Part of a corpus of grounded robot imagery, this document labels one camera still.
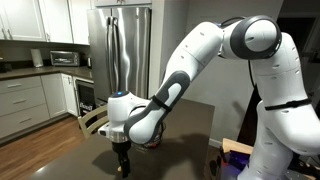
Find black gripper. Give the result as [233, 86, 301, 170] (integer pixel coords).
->
[111, 140, 132, 179]

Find light wooden dining chair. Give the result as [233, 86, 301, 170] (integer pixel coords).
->
[77, 104, 110, 140]

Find wooden board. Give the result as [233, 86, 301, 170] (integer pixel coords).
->
[222, 137, 255, 155]

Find white lower kitchen cabinets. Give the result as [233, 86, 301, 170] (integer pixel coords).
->
[0, 73, 80, 140]

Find white kitchen cabinets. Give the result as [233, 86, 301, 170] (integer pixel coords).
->
[0, 0, 93, 46]
[0, 73, 80, 140]

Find stainless steel refrigerator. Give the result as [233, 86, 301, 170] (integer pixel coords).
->
[87, 5, 153, 105]

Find silver toaster oven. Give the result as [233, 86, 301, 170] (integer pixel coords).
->
[49, 50, 81, 67]

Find dark kitchen countertop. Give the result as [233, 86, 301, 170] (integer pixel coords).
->
[0, 65, 95, 82]

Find white paper towel roll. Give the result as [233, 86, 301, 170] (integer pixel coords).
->
[30, 48, 45, 68]

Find white cabinet above refrigerator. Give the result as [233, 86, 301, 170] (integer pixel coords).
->
[93, 0, 153, 8]

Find white upper kitchen cabinets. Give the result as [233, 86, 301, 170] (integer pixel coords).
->
[0, 0, 93, 46]

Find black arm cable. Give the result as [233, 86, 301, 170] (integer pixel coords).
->
[247, 59, 258, 88]

